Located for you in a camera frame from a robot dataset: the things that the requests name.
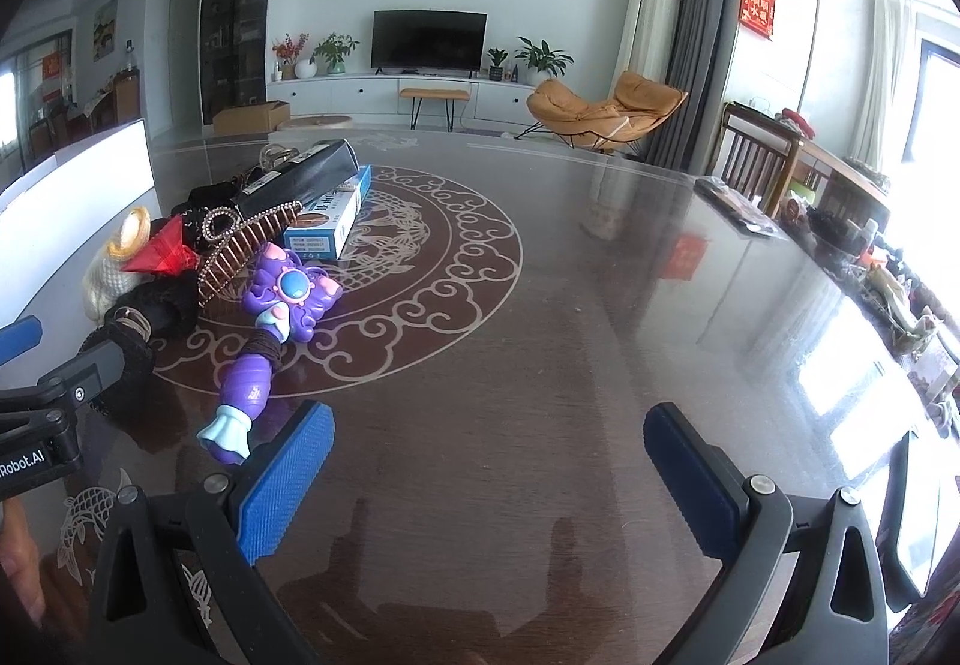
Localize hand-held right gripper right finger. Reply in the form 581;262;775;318
643;402;890;665

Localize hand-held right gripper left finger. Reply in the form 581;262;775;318
88;401;336;665

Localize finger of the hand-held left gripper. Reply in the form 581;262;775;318
37;339;128;411
0;316;43;359

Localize black sock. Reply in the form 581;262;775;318
79;275;200;422

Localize brown hair tie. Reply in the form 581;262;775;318
244;327;293;366

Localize red snack packet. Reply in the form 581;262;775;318
120;215;200;278

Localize white storage box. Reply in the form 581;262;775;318
0;118;156;336

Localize purple plastic toy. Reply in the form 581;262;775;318
196;243;344;467

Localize black cloth item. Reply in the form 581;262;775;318
171;181;252;240

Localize rimless glasses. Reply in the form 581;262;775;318
259;140;301;171

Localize person's left forearm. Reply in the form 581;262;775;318
0;500;53;643

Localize blue and white box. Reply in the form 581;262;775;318
283;164;374;259

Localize wooden dining chair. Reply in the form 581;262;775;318
26;69;143;157

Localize dark flat tray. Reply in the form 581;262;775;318
694;176;781;240

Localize pile of assorted trinkets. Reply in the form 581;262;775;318
780;185;960;426

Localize long black box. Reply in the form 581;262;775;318
229;139;359;224

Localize cardboard box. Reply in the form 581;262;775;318
212;100;292;136

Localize dark wooden side table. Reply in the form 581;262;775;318
720;101;893;224

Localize white television cabinet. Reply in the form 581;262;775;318
266;73;560;122

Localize red flowers in vase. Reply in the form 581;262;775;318
271;31;310;82

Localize dark display cabinet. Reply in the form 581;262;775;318
199;0;282;127

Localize orange lounge chair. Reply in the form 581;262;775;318
525;70;689;157

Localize green plant in green pot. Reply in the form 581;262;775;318
311;33;361;76

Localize wooden bench stool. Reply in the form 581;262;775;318
397;86;472;130

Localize white sheer curtain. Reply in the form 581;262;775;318
851;0;912;171

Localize grey curtain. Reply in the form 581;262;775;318
637;0;751;171

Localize large leafy potted plant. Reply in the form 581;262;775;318
514;37;575;86

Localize covered standing air conditioner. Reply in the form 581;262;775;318
611;0;685;104

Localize black television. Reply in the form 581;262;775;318
373;10;488;73

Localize framed wall painting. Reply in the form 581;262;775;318
91;0;119;62

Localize red wall hanging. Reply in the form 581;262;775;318
741;0;777;41

